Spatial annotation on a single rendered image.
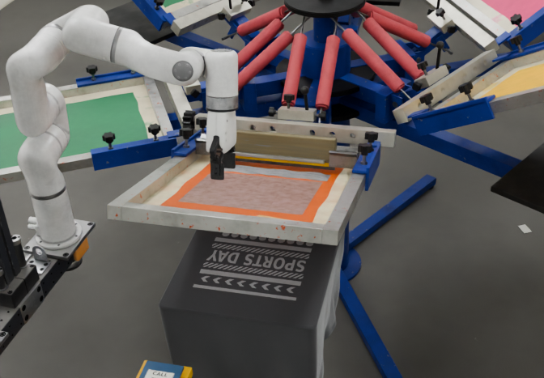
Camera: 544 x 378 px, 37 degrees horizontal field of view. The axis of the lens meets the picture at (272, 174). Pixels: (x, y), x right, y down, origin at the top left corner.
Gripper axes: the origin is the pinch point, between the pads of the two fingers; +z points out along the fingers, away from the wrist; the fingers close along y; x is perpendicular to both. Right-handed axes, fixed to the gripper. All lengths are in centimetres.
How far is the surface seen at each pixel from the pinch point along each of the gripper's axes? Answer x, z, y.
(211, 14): -52, -18, -154
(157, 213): -16.5, 11.9, 1.9
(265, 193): 2.5, 15.7, -30.6
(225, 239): -13, 36, -44
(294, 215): 14.3, 15.7, -14.9
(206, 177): -17.6, 15.4, -39.0
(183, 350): -18, 61, -18
